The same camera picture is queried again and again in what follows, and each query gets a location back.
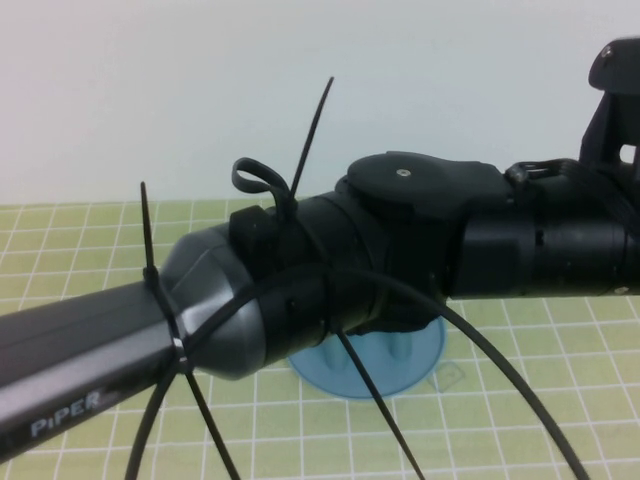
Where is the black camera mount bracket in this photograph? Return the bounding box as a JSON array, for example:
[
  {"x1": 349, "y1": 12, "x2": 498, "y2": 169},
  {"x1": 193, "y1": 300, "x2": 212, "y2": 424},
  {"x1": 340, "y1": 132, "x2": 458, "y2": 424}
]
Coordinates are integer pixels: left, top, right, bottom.
[{"x1": 579, "y1": 37, "x2": 640, "y2": 166}]

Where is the green checked tablecloth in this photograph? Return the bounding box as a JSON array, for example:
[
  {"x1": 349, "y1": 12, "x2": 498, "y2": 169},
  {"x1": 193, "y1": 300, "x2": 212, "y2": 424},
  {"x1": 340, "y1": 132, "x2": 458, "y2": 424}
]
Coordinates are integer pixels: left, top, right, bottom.
[{"x1": 0, "y1": 197, "x2": 640, "y2": 480}]

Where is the black zip tie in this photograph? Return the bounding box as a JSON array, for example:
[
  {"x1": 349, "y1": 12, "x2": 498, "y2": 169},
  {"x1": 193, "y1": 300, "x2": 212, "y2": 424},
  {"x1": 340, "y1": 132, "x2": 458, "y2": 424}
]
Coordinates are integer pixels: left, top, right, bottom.
[
  {"x1": 287, "y1": 77, "x2": 335, "y2": 221},
  {"x1": 140, "y1": 181, "x2": 189, "y2": 374},
  {"x1": 187, "y1": 369, "x2": 241, "y2": 480},
  {"x1": 337, "y1": 327, "x2": 429, "y2": 480}
]

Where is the clear tape piece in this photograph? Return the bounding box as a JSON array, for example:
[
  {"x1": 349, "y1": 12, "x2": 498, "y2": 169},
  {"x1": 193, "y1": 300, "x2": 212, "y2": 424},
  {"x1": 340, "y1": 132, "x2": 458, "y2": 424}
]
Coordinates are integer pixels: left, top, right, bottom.
[{"x1": 430, "y1": 363, "x2": 466, "y2": 394}]

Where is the black flat strap loop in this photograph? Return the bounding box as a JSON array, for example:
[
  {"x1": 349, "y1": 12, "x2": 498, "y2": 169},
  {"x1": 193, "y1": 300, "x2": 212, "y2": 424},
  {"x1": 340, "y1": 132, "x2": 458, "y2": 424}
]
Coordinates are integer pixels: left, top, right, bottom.
[{"x1": 232, "y1": 157, "x2": 294, "y2": 206}]

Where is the blue cup stand with pegs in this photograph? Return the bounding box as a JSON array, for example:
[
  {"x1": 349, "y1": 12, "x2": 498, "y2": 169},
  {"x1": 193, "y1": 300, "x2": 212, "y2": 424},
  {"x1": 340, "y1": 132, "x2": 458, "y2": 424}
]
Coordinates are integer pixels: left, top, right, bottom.
[{"x1": 289, "y1": 319, "x2": 449, "y2": 401}]

